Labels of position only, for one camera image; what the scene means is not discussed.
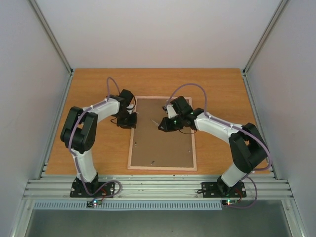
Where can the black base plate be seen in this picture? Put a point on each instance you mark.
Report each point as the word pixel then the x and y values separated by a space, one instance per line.
pixel 96 189
pixel 211 190

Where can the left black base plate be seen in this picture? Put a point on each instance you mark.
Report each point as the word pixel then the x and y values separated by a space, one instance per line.
pixel 96 189

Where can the right small circuit board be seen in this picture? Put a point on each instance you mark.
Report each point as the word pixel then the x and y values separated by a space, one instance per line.
pixel 229 202

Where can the aluminium rail base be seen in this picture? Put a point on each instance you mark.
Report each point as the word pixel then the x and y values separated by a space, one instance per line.
pixel 159 187

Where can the left aluminium corner post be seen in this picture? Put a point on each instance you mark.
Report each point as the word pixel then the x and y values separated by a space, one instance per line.
pixel 43 21

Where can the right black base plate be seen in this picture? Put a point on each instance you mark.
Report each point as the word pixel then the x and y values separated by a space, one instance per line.
pixel 211 190

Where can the grey slotted cable duct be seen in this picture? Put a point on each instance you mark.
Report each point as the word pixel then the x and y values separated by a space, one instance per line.
pixel 130 205

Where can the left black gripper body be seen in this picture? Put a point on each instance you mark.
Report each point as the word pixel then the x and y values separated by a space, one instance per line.
pixel 122 114

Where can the right aluminium corner post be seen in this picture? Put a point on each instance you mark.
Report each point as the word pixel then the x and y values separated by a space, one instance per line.
pixel 265 35

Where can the aluminium corner post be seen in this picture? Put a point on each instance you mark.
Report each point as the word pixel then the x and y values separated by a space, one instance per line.
pixel 265 35
pixel 43 21

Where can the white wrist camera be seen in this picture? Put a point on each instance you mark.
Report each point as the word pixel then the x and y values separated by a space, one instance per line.
pixel 169 111
pixel 130 107

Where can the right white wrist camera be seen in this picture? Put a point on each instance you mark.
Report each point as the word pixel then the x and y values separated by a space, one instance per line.
pixel 169 111

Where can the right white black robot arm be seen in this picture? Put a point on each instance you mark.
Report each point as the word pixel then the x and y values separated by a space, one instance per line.
pixel 246 144

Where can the pink photo frame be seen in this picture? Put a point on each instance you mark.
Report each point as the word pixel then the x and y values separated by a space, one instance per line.
pixel 152 149

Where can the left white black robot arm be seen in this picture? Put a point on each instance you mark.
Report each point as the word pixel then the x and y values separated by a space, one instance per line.
pixel 79 133

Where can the left small circuit board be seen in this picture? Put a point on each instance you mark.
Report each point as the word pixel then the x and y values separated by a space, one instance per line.
pixel 93 203

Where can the small circuit board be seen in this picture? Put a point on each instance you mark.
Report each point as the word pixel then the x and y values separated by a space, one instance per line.
pixel 229 202
pixel 93 203

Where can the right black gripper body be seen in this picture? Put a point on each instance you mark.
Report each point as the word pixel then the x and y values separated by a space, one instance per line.
pixel 167 124

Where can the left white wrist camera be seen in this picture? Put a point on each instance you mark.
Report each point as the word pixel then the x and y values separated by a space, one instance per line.
pixel 130 107

